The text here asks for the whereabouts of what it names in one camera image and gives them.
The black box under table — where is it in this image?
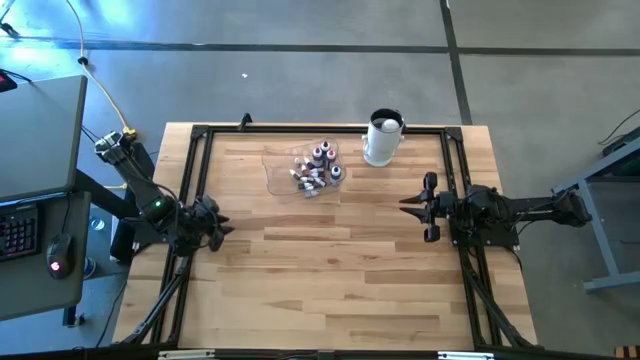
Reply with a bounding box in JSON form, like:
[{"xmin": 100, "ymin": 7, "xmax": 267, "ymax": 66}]
[{"xmin": 109, "ymin": 222, "xmax": 137, "ymax": 264}]

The grey desk top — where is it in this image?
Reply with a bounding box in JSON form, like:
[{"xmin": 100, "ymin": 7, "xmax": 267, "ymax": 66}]
[{"xmin": 0, "ymin": 74, "xmax": 89, "ymax": 202}]

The grey metal table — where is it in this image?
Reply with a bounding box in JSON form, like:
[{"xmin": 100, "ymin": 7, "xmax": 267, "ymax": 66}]
[{"xmin": 552, "ymin": 134, "xmax": 640, "ymax": 292}]

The silver metal bracket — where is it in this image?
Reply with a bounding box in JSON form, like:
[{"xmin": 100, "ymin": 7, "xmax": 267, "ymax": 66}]
[
  {"xmin": 158, "ymin": 349, "xmax": 216, "ymax": 360},
  {"xmin": 438, "ymin": 351, "xmax": 496, "ymax": 360}
]

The clear plastic container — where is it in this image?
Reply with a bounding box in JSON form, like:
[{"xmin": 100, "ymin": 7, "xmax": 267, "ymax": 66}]
[{"xmin": 260, "ymin": 139, "xmax": 347, "ymax": 198}]

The black computer mouse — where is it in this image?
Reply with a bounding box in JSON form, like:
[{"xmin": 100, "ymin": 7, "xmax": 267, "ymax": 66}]
[{"xmin": 46, "ymin": 233, "xmax": 75, "ymax": 280}]

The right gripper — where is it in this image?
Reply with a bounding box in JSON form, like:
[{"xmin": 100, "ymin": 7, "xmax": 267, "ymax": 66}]
[{"xmin": 398, "ymin": 170, "xmax": 458, "ymax": 245}]

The black device with red light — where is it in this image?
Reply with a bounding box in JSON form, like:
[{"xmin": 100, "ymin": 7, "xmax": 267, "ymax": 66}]
[{"xmin": 0, "ymin": 69, "xmax": 19, "ymax": 94}]

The white cylindrical canister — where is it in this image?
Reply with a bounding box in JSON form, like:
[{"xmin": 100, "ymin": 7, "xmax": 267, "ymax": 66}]
[{"xmin": 362, "ymin": 108, "xmax": 406, "ymax": 168}]

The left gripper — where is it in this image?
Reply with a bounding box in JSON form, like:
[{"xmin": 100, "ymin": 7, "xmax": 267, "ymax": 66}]
[{"xmin": 176, "ymin": 194, "xmax": 236, "ymax": 254}]

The yellow power cable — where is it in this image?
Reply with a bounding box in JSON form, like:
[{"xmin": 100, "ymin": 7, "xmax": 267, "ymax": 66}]
[{"xmin": 64, "ymin": 0, "xmax": 139, "ymax": 142}]

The grey keyboard shelf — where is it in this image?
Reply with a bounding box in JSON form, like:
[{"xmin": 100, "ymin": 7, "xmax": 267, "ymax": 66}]
[{"xmin": 0, "ymin": 192, "xmax": 91, "ymax": 322}]

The black aluminium table frame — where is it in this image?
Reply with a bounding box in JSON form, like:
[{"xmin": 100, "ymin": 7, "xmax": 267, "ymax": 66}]
[{"xmin": 112, "ymin": 122, "xmax": 539, "ymax": 351}]

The black backlit keyboard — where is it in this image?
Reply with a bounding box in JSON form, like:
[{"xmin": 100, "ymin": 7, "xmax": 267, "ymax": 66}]
[{"xmin": 0, "ymin": 203, "xmax": 41, "ymax": 262}]

